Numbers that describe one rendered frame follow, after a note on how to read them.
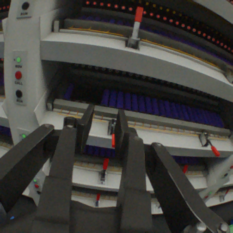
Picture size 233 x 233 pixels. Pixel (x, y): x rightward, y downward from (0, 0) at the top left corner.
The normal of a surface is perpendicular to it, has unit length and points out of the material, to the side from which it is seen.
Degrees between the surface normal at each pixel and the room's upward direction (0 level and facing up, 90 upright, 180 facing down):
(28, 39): 90
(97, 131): 20
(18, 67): 90
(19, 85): 90
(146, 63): 111
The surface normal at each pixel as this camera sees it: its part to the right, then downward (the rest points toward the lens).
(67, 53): -0.06, 0.74
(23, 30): 0.01, 0.47
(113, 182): 0.18, -0.65
